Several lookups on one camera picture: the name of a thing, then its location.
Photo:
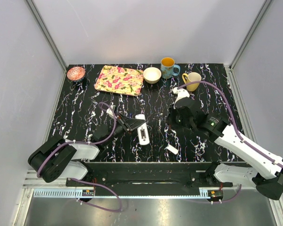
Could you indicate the blue butterfly mug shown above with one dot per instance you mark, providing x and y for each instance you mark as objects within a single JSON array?
[{"x": 169, "y": 68}]

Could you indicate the white battery compartment cover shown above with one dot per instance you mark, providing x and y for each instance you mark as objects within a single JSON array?
[{"x": 172, "y": 149}]

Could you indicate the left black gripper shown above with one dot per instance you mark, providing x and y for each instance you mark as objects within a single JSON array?
[{"x": 129, "y": 125}]

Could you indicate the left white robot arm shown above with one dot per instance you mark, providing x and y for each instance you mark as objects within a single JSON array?
[{"x": 61, "y": 158}]

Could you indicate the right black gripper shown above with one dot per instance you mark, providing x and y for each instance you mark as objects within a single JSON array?
[{"x": 172, "y": 111}]

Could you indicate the right aluminium frame post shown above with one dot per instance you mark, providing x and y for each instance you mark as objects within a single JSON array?
[{"x": 257, "y": 21}]

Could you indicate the aluminium frame post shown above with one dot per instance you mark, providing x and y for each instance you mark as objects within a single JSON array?
[
  {"x": 257, "y": 21},
  {"x": 37, "y": 16}
]

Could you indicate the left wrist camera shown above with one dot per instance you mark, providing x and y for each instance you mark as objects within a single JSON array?
[{"x": 110, "y": 111}]

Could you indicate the left aluminium frame post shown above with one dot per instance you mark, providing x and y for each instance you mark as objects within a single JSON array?
[{"x": 37, "y": 16}]

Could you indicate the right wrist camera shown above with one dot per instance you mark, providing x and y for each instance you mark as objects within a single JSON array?
[{"x": 181, "y": 93}]

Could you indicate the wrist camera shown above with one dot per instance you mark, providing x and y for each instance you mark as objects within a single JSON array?
[
  {"x": 110, "y": 111},
  {"x": 181, "y": 93}
]

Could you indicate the floral rectangular tray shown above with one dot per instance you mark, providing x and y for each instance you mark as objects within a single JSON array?
[{"x": 120, "y": 80}]

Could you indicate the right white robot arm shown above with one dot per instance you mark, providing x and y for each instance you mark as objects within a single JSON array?
[{"x": 266, "y": 168}]

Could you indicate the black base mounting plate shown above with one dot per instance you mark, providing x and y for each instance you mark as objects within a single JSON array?
[{"x": 142, "y": 179}]

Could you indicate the red patterned small bowl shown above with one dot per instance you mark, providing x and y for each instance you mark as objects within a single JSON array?
[{"x": 76, "y": 74}]

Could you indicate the white remote control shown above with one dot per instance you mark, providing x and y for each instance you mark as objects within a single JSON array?
[{"x": 143, "y": 126}]

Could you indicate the cream ceramic bowl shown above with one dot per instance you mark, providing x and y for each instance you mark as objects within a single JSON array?
[{"x": 152, "y": 75}]

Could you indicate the yellow mug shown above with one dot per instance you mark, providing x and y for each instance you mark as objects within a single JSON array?
[{"x": 191, "y": 79}]

